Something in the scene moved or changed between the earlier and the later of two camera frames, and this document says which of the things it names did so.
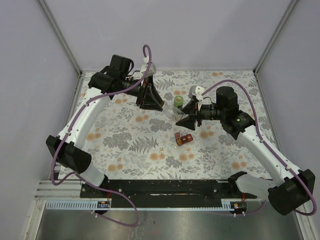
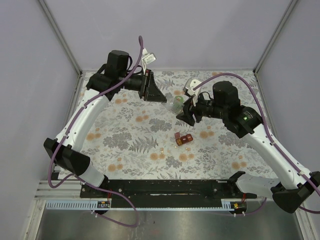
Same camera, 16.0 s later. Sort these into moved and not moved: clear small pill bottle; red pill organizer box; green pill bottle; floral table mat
Moved: clear small pill bottle
Not moved: red pill organizer box; green pill bottle; floral table mat
